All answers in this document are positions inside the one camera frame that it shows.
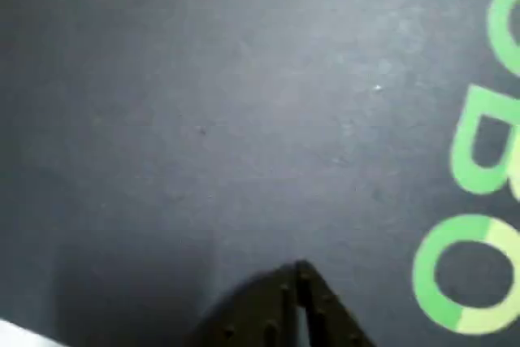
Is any dark mat with printed letters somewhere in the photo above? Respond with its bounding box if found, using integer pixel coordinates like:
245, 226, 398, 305
0, 0, 520, 347

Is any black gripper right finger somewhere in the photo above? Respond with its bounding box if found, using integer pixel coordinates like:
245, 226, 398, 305
294, 259, 377, 347

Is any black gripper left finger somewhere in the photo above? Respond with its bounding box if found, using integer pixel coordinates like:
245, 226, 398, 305
194, 263, 302, 347

